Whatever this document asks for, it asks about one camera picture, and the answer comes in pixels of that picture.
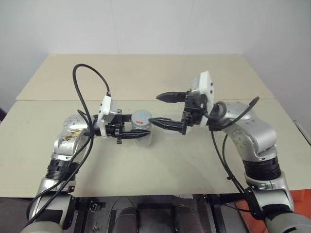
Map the clear jar lid red mark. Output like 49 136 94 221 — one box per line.
131 109 154 130

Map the black metal frame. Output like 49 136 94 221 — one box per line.
71 193 248 233

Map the dark rounded shape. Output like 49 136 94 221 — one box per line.
113 206 140 233
173 205 204 233

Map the clear plastic jar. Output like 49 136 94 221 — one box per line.
132 121 153 148

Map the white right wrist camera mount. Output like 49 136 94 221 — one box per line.
190 70 215 127

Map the dark object at room edge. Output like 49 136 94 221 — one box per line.
0 99 7 123

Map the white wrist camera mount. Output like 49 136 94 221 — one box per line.
190 70 215 127
96 95 118 139

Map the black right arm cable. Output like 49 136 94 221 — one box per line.
208 96 262 220

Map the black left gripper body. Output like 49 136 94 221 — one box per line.
105 109 125 145

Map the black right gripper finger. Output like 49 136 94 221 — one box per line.
155 91 188 104
148 116 185 133

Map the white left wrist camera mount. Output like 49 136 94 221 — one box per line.
96 95 118 139

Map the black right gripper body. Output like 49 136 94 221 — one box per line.
181 89 209 135

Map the orange red panel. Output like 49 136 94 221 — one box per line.
289 189 311 215

